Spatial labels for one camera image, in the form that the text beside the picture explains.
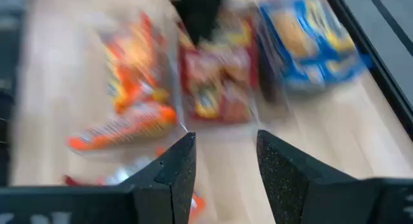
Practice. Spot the clear plastic bin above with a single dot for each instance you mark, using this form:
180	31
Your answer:
174	72

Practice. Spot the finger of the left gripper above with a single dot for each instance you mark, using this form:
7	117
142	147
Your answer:
211	11
190	11

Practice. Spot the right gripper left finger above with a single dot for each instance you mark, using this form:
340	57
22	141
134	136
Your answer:
171	185

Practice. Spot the blue Maruchan ramen packet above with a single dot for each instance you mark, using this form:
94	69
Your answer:
306	46

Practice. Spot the red Maruchan ramen packet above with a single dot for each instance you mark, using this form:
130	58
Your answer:
129	172
219	82

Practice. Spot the orange Maruchan ramen packet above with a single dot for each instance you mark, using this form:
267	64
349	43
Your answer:
197	208
129	127
135	62

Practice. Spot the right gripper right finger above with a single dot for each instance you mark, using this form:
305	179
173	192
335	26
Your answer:
290	185

